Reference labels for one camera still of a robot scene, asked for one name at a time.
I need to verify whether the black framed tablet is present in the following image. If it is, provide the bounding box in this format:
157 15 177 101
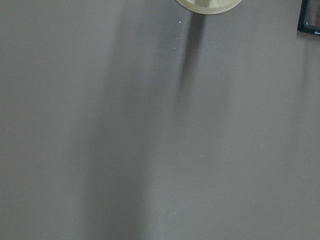
297 0 320 36

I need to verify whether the round wooden stand base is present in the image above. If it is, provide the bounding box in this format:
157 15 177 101
176 0 242 15

